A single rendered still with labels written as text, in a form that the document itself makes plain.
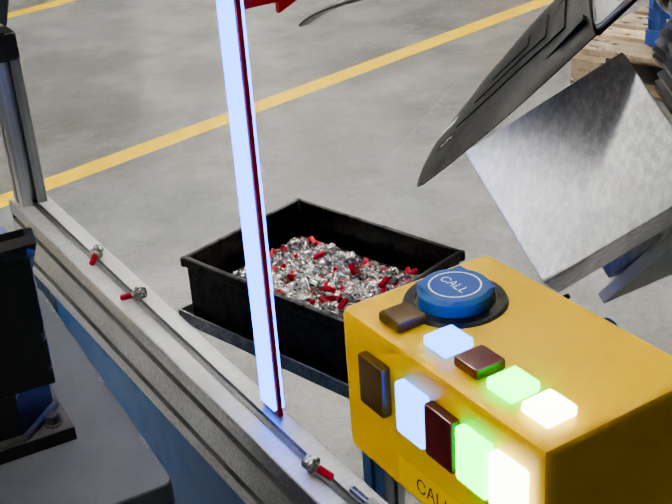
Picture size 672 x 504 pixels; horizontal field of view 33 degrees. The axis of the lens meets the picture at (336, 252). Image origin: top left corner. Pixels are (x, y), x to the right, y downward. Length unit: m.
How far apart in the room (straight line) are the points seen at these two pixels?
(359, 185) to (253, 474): 2.56
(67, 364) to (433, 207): 2.45
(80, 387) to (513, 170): 0.39
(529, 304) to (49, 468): 0.33
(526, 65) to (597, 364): 0.58
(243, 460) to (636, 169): 0.38
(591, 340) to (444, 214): 2.65
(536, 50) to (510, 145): 0.17
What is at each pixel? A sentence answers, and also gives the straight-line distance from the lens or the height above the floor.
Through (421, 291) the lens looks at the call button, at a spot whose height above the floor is 1.08.
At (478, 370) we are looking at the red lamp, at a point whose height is 1.08.
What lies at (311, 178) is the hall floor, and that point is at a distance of 3.49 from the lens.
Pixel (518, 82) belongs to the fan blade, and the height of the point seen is 1.02.
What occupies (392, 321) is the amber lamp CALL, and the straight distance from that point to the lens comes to 0.57.
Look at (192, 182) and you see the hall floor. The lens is 3.54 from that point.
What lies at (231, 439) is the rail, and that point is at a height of 0.84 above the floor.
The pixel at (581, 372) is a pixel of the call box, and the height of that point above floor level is 1.07.
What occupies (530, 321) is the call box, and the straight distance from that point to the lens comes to 0.58.
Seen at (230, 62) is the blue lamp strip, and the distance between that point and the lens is 0.77.
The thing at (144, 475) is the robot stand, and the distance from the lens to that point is 0.74.
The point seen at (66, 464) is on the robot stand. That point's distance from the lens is 0.76.
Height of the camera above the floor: 1.37
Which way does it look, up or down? 27 degrees down
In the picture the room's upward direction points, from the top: 4 degrees counter-clockwise
